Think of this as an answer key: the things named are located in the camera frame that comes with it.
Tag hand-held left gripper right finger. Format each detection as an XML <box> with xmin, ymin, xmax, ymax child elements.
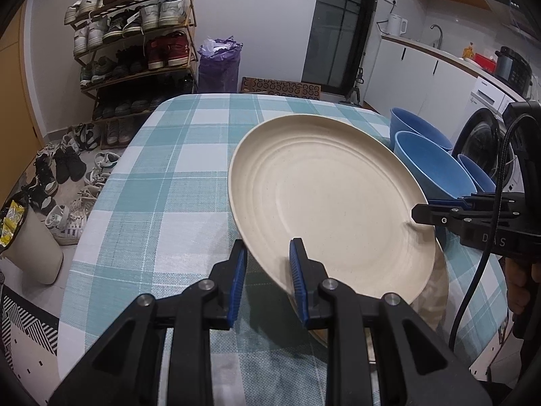
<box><xmin>288</xmin><ymin>238</ymin><xmax>493</xmax><ymax>406</ymax></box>

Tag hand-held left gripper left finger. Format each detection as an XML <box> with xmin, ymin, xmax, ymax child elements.
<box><xmin>50</xmin><ymin>239</ymin><xmax>248</xmax><ymax>406</ymax></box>

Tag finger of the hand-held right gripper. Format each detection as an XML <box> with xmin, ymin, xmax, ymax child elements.
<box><xmin>427</xmin><ymin>194</ymin><xmax>525</xmax><ymax>212</ymax></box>
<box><xmin>412</xmin><ymin>203</ymin><xmax>470</xmax><ymax>238</ymax></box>

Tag blue bowl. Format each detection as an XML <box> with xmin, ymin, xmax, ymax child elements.
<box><xmin>394</xmin><ymin>131</ymin><xmax>480</xmax><ymax>201</ymax></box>
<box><xmin>457</xmin><ymin>154</ymin><xmax>497</xmax><ymax>193</ymax></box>
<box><xmin>390</xmin><ymin>108</ymin><xmax>454</xmax><ymax>153</ymax></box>

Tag cream ribbed plate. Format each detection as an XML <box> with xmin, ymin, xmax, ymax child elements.
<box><xmin>308</xmin><ymin>237</ymin><xmax>449</xmax><ymax>347</ymax></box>
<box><xmin>227</xmin><ymin>115</ymin><xmax>437</xmax><ymax>307</ymax></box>

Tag person's right hand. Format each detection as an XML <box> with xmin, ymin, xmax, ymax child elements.
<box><xmin>505</xmin><ymin>258</ymin><xmax>529</xmax><ymax>314</ymax></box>

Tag white washing machine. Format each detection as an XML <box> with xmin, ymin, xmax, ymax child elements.
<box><xmin>450</xmin><ymin>76</ymin><xmax>533</xmax><ymax>191</ymax></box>

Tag teal checked tablecloth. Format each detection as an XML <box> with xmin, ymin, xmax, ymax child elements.
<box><xmin>57</xmin><ymin>93</ymin><xmax>508</xmax><ymax>406</ymax></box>

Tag black pressure cooker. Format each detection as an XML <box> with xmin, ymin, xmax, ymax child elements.
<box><xmin>494</xmin><ymin>46</ymin><xmax>533</xmax><ymax>96</ymax></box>

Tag red box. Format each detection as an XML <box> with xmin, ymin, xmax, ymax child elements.
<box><xmin>473</xmin><ymin>53</ymin><xmax>498</xmax><ymax>72</ymax></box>

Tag white kitchen cabinets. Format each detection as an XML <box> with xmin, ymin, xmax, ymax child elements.
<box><xmin>363</xmin><ymin>36</ymin><xmax>480</xmax><ymax>140</ymax></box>

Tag stick mop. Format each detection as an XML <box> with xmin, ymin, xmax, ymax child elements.
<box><xmin>340</xmin><ymin>0</ymin><xmax>377</xmax><ymax>106</ymax></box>

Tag range hood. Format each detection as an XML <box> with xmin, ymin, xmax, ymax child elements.
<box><xmin>505</xmin><ymin>0</ymin><xmax>530</xmax><ymax>39</ymax></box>

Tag white electric kettle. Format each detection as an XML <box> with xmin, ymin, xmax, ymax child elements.
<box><xmin>386</xmin><ymin>14</ymin><xmax>408</xmax><ymax>37</ymax></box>

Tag circle patterned cardboard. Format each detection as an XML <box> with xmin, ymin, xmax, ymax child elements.
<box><xmin>240</xmin><ymin>77</ymin><xmax>322</xmax><ymax>100</ymax></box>

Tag white trash bin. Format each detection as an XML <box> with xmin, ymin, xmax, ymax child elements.
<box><xmin>0</xmin><ymin>192</ymin><xmax>64</xmax><ymax>286</ymax></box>

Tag scattered shoes pile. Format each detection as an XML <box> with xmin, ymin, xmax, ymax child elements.
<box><xmin>23</xmin><ymin>122</ymin><xmax>123</xmax><ymax>246</ymax></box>

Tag black framed glass door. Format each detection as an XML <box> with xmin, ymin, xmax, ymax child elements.
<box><xmin>302</xmin><ymin>0</ymin><xmax>381</xmax><ymax>94</ymax></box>

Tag purple plastic bag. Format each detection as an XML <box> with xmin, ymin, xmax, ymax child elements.
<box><xmin>198</xmin><ymin>38</ymin><xmax>244</xmax><ymax>94</ymax></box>

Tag yellow snack packet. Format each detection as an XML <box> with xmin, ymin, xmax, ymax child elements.
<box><xmin>0</xmin><ymin>201</ymin><xmax>28</xmax><ymax>248</ymax></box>

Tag wooden shoe rack with shoes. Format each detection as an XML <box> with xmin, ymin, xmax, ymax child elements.
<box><xmin>64</xmin><ymin>0</ymin><xmax>197</xmax><ymax>144</ymax></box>

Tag yellow wooden door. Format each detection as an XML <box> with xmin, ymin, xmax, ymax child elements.
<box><xmin>0</xmin><ymin>4</ymin><xmax>43</xmax><ymax>204</ymax></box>

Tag black braided cable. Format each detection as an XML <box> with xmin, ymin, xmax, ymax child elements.
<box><xmin>449</xmin><ymin>114</ymin><xmax>533</xmax><ymax>349</ymax></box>

